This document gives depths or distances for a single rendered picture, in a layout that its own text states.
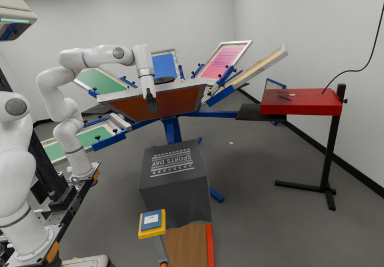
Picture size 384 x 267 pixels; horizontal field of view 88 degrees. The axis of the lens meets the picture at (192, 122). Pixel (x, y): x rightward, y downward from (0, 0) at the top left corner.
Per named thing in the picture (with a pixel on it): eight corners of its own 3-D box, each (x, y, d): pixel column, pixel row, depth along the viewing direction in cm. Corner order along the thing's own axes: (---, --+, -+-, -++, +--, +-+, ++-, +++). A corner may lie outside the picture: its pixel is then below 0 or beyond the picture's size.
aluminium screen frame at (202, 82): (207, 83, 106) (206, 76, 107) (97, 102, 102) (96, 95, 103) (197, 111, 184) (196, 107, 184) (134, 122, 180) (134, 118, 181)
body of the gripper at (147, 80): (139, 76, 94) (144, 99, 95) (135, 74, 84) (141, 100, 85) (155, 74, 94) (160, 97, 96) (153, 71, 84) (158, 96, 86)
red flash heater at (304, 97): (329, 98, 196) (331, 86, 191) (340, 117, 158) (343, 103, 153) (264, 98, 220) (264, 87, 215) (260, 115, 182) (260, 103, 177)
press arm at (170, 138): (179, 179, 139) (177, 172, 137) (170, 181, 139) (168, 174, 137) (171, 115, 252) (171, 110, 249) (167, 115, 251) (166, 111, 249)
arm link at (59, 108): (20, 71, 85) (49, 64, 102) (51, 146, 101) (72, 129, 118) (52, 70, 85) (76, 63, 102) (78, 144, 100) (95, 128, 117)
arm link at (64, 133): (59, 155, 105) (46, 129, 98) (73, 143, 117) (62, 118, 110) (76, 154, 104) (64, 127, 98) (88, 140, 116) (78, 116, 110)
